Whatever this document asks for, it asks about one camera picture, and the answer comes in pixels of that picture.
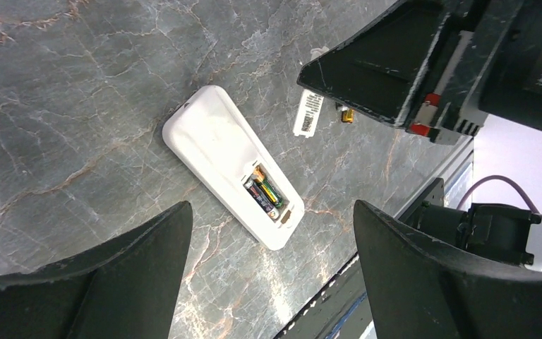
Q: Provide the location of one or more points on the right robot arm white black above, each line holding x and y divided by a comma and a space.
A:
510, 141

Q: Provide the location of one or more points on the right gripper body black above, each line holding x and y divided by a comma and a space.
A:
465, 47

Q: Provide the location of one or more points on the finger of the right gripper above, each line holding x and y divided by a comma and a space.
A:
386, 70

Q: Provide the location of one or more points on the black copper AAA battery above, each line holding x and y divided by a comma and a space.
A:
263, 183

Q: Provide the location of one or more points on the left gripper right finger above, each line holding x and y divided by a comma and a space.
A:
449, 273

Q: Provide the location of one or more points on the gold AAA battery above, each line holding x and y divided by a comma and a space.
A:
346, 114

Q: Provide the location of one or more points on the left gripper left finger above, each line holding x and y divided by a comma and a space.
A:
126, 287

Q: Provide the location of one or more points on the white battery cover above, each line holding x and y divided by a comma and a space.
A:
308, 113

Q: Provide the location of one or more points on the white remote control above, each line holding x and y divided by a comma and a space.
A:
212, 138

